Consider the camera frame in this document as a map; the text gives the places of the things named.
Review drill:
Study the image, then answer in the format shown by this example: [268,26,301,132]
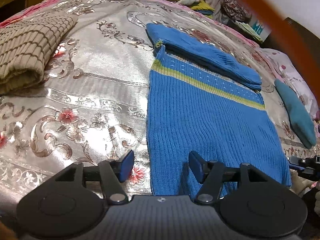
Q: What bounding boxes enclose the blue striped knit sweater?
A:
[146,23,291,197]

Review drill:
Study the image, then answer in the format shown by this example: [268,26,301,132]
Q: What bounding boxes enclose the yellow folded clothes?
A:
[189,0,215,16]

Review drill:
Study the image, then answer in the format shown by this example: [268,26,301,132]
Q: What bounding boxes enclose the teal folded garment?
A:
[274,79,317,149]

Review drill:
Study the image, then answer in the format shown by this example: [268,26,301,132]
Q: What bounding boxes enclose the silver floral bedspread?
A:
[1,0,319,209]

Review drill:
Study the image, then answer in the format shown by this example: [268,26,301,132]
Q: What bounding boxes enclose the beige checked folded blanket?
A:
[1,12,78,95]

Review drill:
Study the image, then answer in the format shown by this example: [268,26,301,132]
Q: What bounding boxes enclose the brown floral bundle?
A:
[220,0,252,23]

